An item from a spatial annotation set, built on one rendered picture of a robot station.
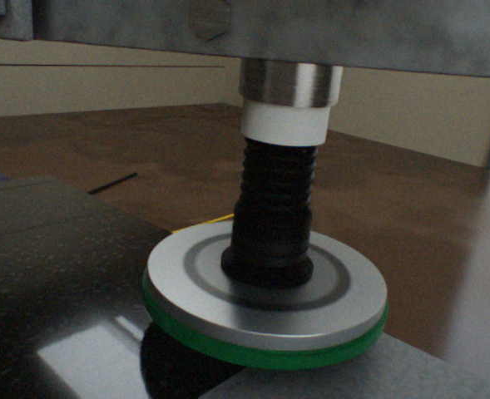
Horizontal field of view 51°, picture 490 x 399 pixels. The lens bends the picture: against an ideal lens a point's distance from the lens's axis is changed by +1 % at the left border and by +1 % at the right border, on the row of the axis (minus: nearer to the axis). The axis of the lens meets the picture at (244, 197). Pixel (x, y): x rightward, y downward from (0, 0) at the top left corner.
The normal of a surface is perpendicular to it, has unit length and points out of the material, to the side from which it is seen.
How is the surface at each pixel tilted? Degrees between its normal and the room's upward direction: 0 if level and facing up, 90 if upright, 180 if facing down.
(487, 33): 90
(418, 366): 0
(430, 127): 90
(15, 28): 90
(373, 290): 0
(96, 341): 0
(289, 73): 90
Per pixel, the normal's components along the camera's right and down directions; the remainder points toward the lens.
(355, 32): -0.22, 0.31
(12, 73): 0.72, 0.30
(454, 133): -0.69, 0.18
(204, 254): 0.10, -0.94
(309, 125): 0.45, 0.33
